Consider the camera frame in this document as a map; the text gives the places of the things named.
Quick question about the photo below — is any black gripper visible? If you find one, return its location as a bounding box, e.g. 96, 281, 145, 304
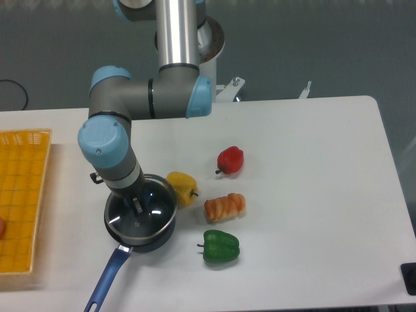
108, 177, 145, 214

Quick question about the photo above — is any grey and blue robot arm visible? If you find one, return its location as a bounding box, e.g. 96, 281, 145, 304
77, 1, 212, 212

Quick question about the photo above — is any yellow bell pepper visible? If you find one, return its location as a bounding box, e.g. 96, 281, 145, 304
166, 172, 199, 207

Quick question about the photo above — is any toy bread loaf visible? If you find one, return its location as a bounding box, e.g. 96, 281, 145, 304
204, 193, 246, 222

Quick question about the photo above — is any green bell pepper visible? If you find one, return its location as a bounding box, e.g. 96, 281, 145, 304
198, 229, 240, 264

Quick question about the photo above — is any red bell pepper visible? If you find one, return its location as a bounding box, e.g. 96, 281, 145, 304
215, 146, 244, 175

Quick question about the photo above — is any yellow plastic basket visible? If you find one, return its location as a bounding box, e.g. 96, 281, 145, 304
1, 128, 52, 276

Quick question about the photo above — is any black device at table edge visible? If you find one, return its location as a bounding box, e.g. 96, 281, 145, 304
400, 263, 416, 296

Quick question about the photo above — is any blue saucepan with handle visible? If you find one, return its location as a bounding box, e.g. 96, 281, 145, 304
83, 214, 177, 312

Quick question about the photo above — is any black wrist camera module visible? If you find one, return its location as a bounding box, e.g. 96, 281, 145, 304
90, 172, 103, 185

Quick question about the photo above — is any black cable on floor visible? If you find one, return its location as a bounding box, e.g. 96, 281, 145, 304
0, 79, 29, 111

